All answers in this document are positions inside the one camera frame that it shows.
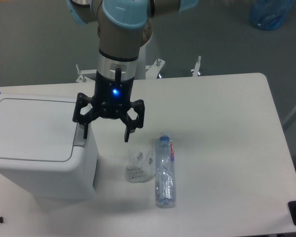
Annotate crumpled clear plastic bag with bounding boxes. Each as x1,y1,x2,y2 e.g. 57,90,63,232
125,144,155,183

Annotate white plastic trash can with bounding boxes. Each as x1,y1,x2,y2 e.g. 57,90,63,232
0,94,99,199

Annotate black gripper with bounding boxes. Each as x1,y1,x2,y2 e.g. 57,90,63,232
72,70,146,143

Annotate clear plastic water bottle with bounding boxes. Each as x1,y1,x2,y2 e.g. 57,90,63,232
155,132,176,208

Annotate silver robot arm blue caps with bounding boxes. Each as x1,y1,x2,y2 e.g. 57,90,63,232
66,0,198,142

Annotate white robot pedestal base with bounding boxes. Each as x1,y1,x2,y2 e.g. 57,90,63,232
76,21,165,82

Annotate blue plastic bag on floor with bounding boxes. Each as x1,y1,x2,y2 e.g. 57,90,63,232
248,0,294,31

